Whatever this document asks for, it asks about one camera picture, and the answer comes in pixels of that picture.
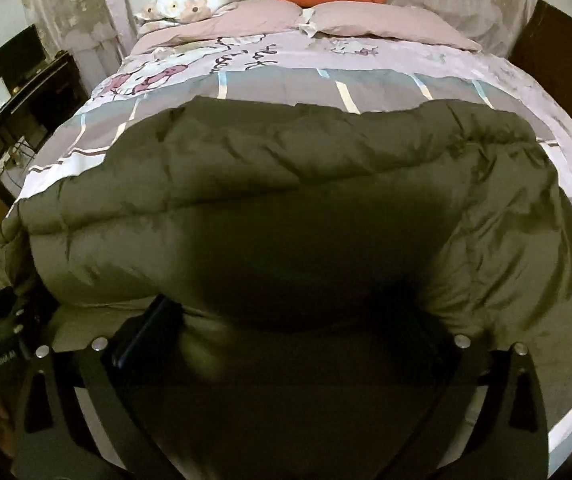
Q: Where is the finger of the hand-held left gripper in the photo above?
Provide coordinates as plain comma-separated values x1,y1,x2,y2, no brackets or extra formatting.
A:
0,287,42,343

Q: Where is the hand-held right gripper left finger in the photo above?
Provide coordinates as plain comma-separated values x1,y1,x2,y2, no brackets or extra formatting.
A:
13,295,187,480

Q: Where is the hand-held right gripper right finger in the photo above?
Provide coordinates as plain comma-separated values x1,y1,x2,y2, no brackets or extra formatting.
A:
391,332,551,480

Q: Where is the olive green hooded puffer jacket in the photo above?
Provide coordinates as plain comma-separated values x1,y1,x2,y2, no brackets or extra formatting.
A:
0,95,572,480

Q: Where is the dark wooden desk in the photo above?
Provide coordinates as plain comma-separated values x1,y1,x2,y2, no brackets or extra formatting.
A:
0,50,92,173

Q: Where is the black computer monitor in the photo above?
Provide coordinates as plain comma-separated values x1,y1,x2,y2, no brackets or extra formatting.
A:
0,24,47,79

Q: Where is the cartoon cat printed bed cover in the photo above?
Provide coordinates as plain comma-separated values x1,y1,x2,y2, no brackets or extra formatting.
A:
8,30,572,461

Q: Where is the narrow floral lace curtain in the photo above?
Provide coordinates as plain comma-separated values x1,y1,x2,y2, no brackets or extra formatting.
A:
18,0,139,86

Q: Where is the dark wooden headboard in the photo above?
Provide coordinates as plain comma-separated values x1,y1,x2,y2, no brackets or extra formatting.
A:
508,0,572,126

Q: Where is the floral print pillow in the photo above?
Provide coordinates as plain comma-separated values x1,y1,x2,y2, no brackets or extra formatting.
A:
133,0,240,33

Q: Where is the pink pillow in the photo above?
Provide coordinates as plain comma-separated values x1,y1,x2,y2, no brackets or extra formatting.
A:
298,1,482,53
205,0,303,37

